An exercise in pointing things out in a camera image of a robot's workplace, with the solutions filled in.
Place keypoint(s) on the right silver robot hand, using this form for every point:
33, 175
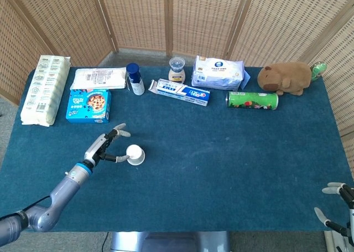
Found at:
351, 205

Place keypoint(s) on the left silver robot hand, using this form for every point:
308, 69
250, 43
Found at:
98, 149

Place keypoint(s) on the white floral paper cup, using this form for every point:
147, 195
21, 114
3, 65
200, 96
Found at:
135, 155

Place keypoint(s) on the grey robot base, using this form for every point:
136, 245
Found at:
168, 242

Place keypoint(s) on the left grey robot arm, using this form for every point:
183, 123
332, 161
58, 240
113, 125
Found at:
61, 194

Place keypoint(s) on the blue cookie box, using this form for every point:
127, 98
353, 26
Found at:
88, 106

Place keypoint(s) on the flat white plastic packet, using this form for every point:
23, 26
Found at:
99, 79

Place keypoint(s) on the white bottle with blue cap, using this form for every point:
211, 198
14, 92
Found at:
135, 81

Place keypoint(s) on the long white wrapped package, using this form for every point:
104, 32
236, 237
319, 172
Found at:
44, 91

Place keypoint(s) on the white blue toothpaste box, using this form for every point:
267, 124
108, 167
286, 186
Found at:
179, 92

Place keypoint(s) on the mayonnaise jar with clear cap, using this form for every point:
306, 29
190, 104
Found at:
177, 72

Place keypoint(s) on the blue table mat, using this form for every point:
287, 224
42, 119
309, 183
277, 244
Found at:
221, 166

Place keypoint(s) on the small green toy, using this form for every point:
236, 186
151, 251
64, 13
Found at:
318, 70

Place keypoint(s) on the white blue tissue pack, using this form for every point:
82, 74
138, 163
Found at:
218, 73

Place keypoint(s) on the green chips can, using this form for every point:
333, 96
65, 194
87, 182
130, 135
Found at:
253, 100

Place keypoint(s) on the brown capybara plush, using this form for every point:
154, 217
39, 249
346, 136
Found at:
285, 77

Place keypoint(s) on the bamboo folding screen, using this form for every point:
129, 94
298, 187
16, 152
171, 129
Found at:
193, 14

